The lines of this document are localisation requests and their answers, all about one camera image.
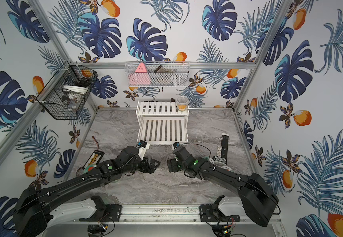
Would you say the clear seed container orange label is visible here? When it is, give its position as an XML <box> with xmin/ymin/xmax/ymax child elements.
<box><xmin>176</xmin><ymin>96</ymin><xmax>189</xmax><ymax>112</ymax></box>

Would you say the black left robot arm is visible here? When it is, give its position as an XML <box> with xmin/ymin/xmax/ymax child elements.
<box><xmin>12</xmin><ymin>146</ymin><xmax>161</xmax><ymax>237</ymax></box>

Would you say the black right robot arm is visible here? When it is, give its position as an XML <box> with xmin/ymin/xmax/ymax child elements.
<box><xmin>168</xmin><ymin>142</ymin><xmax>279</xmax><ymax>227</ymax></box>

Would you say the white slatted wooden shelf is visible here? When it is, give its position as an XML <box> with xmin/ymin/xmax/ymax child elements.
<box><xmin>136</xmin><ymin>101</ymin><xmax>189</xmax><ymax>145</ymax></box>

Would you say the black remote-like tool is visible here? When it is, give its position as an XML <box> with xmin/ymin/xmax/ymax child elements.
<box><xmin>214</xmin><ymin>133</ymin><xmax>229</xmax><ymax>166</ymax></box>

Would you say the green white lid jar left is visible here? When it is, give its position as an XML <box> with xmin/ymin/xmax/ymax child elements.
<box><xmin>83</xmin><ymin>165</ymin><xmax>96</xmax><ymax>174</ymax></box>

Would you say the pink triangular packet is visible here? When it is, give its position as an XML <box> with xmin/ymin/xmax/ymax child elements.
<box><xmin>129</xmin><ymin>63</ymin><xmax>151</xmax><ymax>87</ymax></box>

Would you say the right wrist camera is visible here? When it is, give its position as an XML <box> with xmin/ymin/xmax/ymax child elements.
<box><xmin>172</xmin><ymin>142</ymin><xmax>181</xmax><ymax>150</ymax></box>

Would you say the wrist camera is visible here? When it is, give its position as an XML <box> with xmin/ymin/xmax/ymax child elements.
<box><xmin>172</xmin><ymin>142</ymin><xmax>181</xmax><ymax>150</ymax></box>
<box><xmin>138</xmin><ymin>140</ymin><xmax>150</xmax><ymax>160</ymax></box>

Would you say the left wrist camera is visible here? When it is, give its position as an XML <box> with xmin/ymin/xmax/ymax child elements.
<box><xmin>138</xmin><ymin>140</ymin><xmax>150</xmax><ymax>160</ymax></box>

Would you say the aluminium front rail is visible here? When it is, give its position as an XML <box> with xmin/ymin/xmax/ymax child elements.
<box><xmin>45</xmin><ymin>203</ymin><xmax>282</xmax><ymax>225</ymax></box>

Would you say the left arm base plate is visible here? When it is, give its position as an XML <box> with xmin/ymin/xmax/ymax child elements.
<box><xmin>79</xmin><ymin>196</ymin><xmax>123</xmax><ymax>222</ymax></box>

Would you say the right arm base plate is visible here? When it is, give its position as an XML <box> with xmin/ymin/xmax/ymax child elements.
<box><xmin>199</xmin><ymin>195</ymin><xmax>240</xmax><ymax>222</ymax></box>

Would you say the white mesh wall basket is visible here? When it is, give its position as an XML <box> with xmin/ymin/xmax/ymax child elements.
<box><xmin>125</xmin><ymin>61</ymin><xmax>190</xmax><ymax>87</ymax></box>

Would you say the white bowl in wire basket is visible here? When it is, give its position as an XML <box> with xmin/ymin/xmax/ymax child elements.
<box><xmin>63</xmin><ymin>86</ymin><xmax>88</xmax><ymax>94</ymax></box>

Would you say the black wire basket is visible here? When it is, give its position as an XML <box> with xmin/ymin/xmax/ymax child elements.
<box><xmin>36</xmin><ymin>61</ymin><xmax>97</xmax><ymax>120</ymax></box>

